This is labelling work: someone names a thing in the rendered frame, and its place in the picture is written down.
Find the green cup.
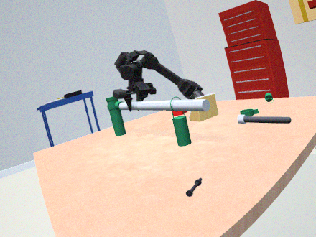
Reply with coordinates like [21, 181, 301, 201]
[108, 101, 123, 110]

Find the black carriage bolt with nut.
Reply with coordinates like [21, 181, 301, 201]
[186, 177, 202, 197]

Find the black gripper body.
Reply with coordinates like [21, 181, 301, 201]
[113, 77, 157, 99]

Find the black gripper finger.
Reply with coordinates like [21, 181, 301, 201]
[136, 94, 148, 102]
[124, 97, 133, 112]

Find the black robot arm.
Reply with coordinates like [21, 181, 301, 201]
[114, 50, 204, 100]

